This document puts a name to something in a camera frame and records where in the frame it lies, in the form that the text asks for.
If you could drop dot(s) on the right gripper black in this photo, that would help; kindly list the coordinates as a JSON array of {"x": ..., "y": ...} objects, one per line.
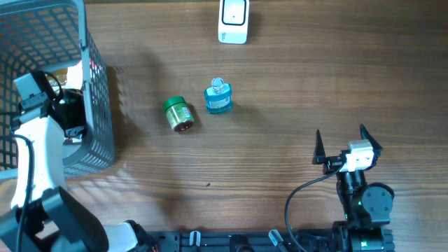
[{"x": 332, "y": 162}]

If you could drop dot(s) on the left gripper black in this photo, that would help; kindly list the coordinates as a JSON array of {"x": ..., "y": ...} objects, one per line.
[{"x": 73, "y": 96}]

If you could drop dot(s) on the green lid spice jar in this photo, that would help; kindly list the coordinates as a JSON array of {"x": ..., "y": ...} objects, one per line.
[{"x": 178, "y": 114}]

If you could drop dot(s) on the blue mouthwash bottle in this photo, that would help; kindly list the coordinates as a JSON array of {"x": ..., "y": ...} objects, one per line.
[{"x": 218, "y": 96}]

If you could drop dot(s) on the white brown snack pouch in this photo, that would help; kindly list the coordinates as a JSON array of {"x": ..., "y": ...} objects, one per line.
[{"x": 70, "y": 77}]

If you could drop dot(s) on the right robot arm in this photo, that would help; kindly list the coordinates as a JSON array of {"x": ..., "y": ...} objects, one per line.
[{"x": 367, "y": 207}]

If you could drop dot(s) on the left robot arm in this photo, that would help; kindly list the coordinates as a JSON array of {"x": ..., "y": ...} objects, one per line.
[{"x": 43, "y": 215}]

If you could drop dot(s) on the white barcode scanner box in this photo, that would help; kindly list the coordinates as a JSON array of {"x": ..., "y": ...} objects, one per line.
[{"x": 233, "y": 21}]

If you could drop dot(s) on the grey plastic mesh basket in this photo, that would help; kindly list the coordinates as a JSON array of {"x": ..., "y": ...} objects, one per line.
[{"x": 48, "y": 36}]

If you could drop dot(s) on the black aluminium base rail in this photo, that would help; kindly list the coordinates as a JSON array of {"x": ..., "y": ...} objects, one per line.
[{"x": 245, "y": 241}]

